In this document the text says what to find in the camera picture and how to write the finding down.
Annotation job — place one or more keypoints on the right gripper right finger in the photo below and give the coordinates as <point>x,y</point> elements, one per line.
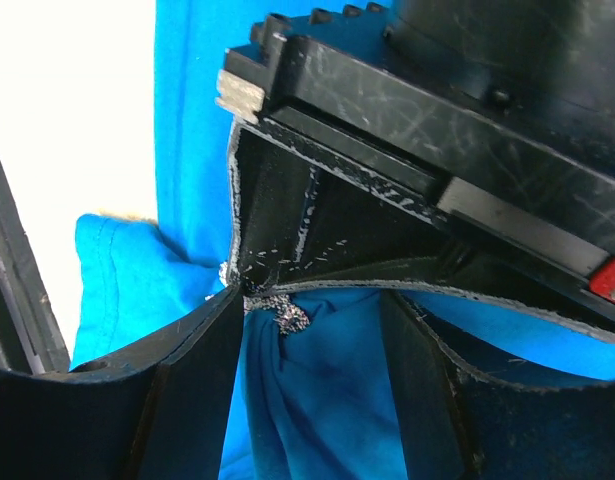
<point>468,410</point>

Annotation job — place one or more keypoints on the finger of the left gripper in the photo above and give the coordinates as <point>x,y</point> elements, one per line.
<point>305,217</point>

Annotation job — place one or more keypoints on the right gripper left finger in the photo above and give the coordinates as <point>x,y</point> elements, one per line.
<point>155,409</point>

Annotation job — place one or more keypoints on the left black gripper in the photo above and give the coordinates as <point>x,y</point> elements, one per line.
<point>499,111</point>

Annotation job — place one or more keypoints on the silver leaf brooch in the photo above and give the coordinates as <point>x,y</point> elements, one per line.
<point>261,307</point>

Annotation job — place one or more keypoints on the blue garment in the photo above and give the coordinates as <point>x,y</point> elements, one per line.
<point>310,405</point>

